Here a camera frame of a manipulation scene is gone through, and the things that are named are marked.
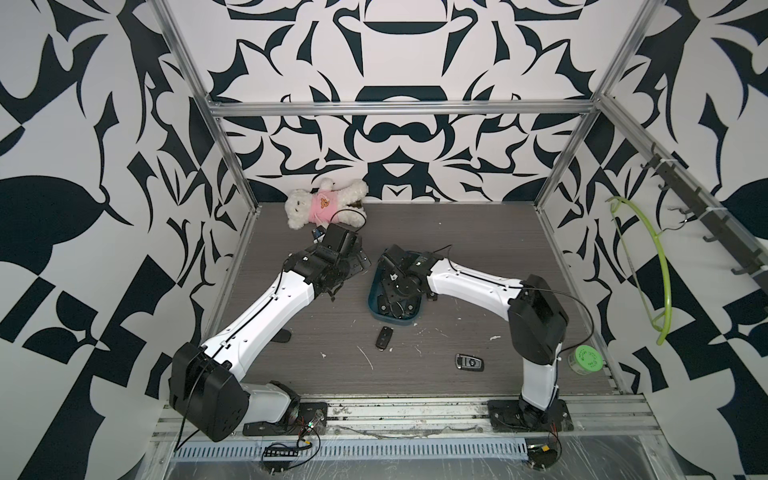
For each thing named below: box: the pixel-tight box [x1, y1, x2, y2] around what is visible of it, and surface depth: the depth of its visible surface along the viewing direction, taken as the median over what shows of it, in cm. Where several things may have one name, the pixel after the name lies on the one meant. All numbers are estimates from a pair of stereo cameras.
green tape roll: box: [567, 345, 605, 376], surface depth 81 cm
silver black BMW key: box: [455, 353, 484, 372], surface depth 83 cm
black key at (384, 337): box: [375, 326, 394, 351], surface depth 88 cm
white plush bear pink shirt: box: [284, 178, 369, 230], surface depth 112 cm
